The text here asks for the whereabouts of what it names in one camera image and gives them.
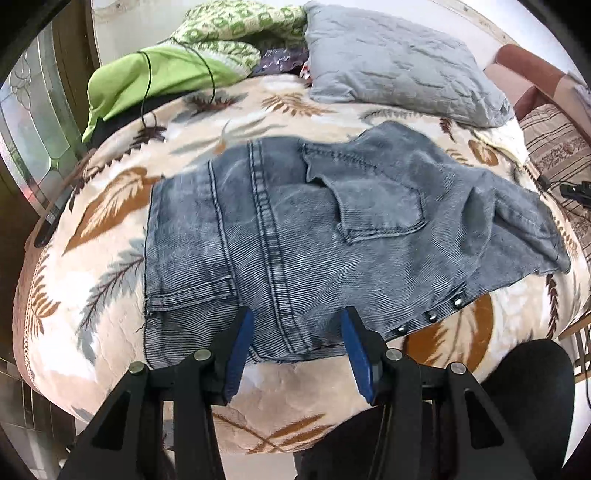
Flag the grey denim pants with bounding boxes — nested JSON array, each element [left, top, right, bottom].
[[144, 122, 570, 368]]

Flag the leaf pattern bed blanket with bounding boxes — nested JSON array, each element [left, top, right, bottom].
[[13, 75, 590, 454]]

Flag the black phone on bed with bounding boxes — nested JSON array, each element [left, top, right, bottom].
[[31, 184, 72, 248]]

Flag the brown striped pillow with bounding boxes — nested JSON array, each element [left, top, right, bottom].
[[519, 104, 590, 262]]

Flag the purple patterned cloth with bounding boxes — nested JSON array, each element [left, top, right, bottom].
[[250, 47, 308, 77]]

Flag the grey quilted pillow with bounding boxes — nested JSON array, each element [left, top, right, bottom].
[[304, 2, 515, 129]]

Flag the green checkered quilt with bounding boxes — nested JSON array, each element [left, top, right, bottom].
[[82, 1, 307, 142]]

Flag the wooden glass door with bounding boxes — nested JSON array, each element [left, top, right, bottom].
[[1, 1, 99, 220]]

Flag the pink brown headboard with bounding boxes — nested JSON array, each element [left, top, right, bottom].
[[484, 44, 590, 135]]

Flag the black charger with cable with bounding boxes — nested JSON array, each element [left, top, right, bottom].
[[536, 175, 591, 210]]

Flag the black cable on bed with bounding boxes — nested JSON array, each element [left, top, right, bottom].
[[136, 38, 219, 130]]

